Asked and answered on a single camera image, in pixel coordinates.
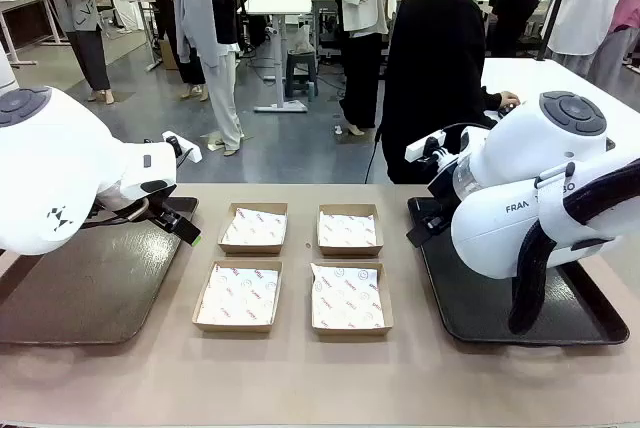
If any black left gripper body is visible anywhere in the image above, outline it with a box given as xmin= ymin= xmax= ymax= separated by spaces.
xmin=147 ymin=196 xmax=182 ymax=234

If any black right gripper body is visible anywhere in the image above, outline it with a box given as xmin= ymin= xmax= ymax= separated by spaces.
xmin=422 ymin=162 xmax=459 ymax=235

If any brown cardboard food box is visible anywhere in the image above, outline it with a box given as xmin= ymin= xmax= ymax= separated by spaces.
xmin=317 ymin=203 xmax=385 ymax=258
xmin=191 ymin=260 xmax=284 ymax=334
xmin=309 ymin=261 xmax=395 ymax=337
xmin=217 ymin=202 xmax=289 ymax=256

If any person's left forearm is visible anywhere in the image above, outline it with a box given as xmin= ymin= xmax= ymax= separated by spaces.
xmin=480 ymin=87 xmax=504 ymax=114

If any person in black cardigan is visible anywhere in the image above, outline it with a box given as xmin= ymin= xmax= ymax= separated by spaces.
xmin=380 ymin=0 xmax=504 ymax=185

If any mannequin in grey cardigan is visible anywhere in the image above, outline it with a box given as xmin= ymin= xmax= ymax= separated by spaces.
xmin=172 ymin=0 xmax=246 ymax=157

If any brown cardboard carton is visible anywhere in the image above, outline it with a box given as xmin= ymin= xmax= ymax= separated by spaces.
xmin=158 ymin=37 xmax=181 ymax=71

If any mannequin in beige top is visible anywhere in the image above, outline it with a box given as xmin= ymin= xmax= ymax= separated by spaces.
xmin=37 ymin=0 xmax=114 ymax=104

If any dark grey plastic stool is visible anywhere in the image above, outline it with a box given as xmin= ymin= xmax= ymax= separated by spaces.
xmin=284 ymin=50 xmax=319 ymax=99

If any mannequin in black trousers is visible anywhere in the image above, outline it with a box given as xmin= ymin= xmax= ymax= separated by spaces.
xmin=137 ymin=0 xmax=209 ymax=102

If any clear plastic bag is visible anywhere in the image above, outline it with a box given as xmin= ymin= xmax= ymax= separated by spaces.
xmin=287 ymin=22 xmax=316 ymax=55

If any black stand pole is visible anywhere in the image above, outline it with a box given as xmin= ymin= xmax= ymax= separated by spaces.
xmin=537 ymin=0 xmax=576 ymax=62

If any white standing desk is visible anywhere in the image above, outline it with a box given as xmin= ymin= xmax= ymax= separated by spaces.
xmin=245 ymin=0 xmax=314 ymax=114

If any pink garment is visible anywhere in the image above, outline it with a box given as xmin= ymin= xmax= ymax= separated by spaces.
xmin=607 ymin=0 xmax=640 ymax=34

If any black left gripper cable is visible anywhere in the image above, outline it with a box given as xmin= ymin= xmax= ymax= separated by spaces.
xmin=82 ymin=197 xmax=151 ymax=227

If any thin black camera cable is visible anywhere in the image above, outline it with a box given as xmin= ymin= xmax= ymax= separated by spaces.
xmin=439 ymin=122 xmax=496 ymax=149

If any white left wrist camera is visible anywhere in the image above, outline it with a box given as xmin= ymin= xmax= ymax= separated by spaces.
xmin=162 ymin=131 xmax=203 ymax=164

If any black hanging cable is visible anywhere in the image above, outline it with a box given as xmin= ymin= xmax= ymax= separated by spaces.
xmin=364 ymin=127 xmax=384 ymax=184

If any beige mannequin base plate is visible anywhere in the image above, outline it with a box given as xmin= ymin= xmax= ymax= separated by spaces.
xmin=199 ymin=130 xmax=246 ymax=153

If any dark rectangular handled tray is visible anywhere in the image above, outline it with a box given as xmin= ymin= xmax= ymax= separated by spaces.
xmin=407 ymin=196 xmax=630 ymax=347
xmin=0 ymin=196 xmax=200 ymax=347

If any dark mannequin base plate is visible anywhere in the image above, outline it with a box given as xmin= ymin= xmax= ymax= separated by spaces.
xmin=87 ymin=90 xmax=136 ymax=104

